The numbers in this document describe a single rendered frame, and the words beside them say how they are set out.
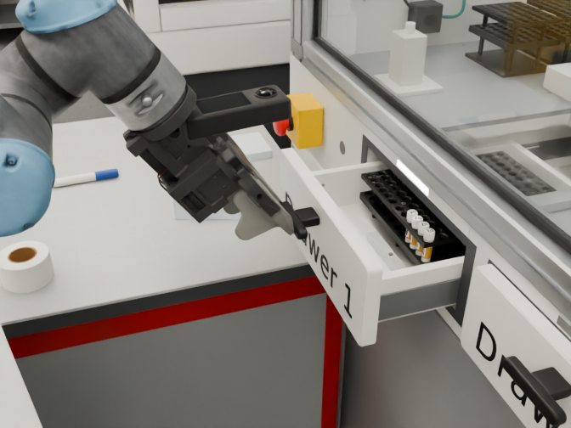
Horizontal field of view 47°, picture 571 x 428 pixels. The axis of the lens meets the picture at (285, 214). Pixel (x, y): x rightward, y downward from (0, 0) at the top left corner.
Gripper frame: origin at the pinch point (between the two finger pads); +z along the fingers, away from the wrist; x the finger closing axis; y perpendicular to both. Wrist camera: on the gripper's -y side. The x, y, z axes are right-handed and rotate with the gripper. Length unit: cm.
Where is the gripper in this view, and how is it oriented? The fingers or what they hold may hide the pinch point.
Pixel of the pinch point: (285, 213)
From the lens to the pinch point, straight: 77.0
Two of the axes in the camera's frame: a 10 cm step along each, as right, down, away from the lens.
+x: 3.1, 5.1, -8.0
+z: 5.4, 6.0, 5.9
